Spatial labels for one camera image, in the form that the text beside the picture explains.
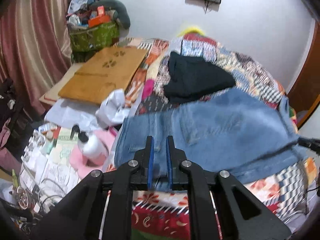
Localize pink cloth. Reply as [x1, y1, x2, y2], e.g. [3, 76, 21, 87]
[69, 130, 116, 179]

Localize white pump bottle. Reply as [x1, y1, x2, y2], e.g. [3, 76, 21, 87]
[78, 131, 107, 159]

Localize blue denim jeans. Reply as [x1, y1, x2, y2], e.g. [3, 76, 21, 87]
[114, 88, 307, 184]

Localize patchwork patterned quilt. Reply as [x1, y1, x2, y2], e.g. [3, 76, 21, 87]
[113, 34, 316, 239]

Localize yellow foam headboard rail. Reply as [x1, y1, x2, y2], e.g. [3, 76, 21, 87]
[178, 26, 205, 36]

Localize grey plush pillow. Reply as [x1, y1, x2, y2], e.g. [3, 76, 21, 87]
[88, 0, 131, 30]

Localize wooden lap desk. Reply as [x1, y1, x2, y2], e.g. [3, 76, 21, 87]
[58, 47, 148, 105]

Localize folded black pants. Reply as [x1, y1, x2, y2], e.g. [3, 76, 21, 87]
[163, 51, 236, 104]

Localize green storage basket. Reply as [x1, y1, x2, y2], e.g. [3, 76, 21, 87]
[69, 22, 119, 52]

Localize striped red gold curtain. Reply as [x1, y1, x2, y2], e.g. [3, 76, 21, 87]
[1, 0, 72, 119]

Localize wooden wardrobe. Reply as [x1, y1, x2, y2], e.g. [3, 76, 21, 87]
[288, 22, 320, 128]

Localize orange box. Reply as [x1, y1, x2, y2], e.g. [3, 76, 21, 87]
[88, 15, 111, 28]

